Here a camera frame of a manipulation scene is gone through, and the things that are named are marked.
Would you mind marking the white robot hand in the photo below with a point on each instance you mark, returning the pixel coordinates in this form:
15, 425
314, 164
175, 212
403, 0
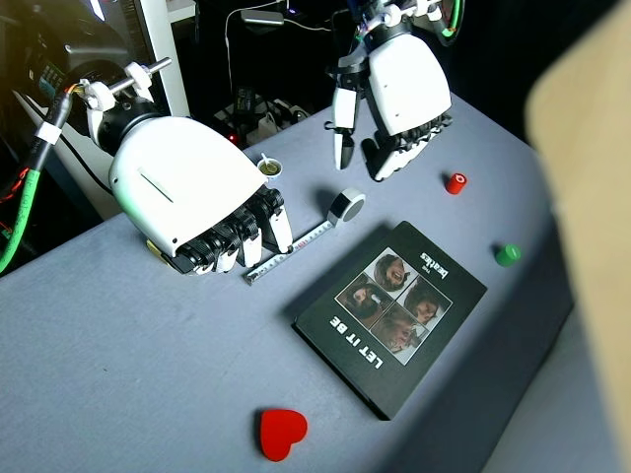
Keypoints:
409, 84
182, 172

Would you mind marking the white and grey tape measure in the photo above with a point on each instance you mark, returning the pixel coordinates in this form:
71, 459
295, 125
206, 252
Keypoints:
347, 204

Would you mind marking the black Let It Be book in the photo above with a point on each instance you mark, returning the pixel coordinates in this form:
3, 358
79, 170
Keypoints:
335, 345

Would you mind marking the small yellow block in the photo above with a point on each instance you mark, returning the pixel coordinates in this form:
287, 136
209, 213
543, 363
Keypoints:
154, 249

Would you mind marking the small toy cup with spoon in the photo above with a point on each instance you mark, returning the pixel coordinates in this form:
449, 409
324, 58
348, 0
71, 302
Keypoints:
270, 168

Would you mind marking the white power strip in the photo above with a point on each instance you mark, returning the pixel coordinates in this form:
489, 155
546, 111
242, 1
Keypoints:
276, 123

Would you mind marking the red toy cylinder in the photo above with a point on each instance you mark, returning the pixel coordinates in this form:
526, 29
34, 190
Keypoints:
454, 184

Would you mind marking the grey flat adapter box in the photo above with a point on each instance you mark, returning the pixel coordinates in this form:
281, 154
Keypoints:
261, 18

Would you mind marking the black machine housing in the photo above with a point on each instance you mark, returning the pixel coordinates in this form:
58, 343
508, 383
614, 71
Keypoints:
74, 29

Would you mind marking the green toy cylinder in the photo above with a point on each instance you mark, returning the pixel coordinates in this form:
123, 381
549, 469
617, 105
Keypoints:
508, 255

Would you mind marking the grey table cloth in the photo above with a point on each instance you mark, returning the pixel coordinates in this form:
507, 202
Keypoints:
148, 369

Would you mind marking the pale backdrop board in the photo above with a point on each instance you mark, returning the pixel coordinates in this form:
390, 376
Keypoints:
591, 197

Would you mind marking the red heart block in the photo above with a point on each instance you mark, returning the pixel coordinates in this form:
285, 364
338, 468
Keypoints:
278, 433

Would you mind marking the white metal frame post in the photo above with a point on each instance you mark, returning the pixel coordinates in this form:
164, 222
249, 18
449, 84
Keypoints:
162, 59

